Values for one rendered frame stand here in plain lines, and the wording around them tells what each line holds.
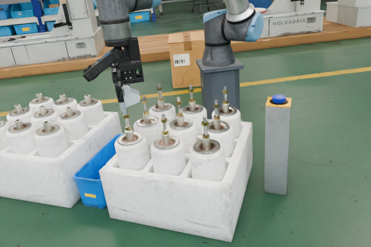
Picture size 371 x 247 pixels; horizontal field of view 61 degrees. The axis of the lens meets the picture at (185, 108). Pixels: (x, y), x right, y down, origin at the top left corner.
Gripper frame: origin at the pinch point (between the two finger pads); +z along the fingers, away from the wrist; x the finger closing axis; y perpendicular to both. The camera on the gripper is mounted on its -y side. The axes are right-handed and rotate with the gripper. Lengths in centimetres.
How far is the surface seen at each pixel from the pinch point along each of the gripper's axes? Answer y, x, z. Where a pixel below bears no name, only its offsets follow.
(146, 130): 5.6, 5.6, 10.3
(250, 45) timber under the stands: 104, 182, 31
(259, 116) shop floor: 61, 51, 35
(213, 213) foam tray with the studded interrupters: 20.2, -19.7, 25.1
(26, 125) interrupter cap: -35.1, 21.6, 9.4
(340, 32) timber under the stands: 188, 178, 28
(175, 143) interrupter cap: 13.2, -7.5, 9.3
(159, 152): 8.4, -9.6, 10.1
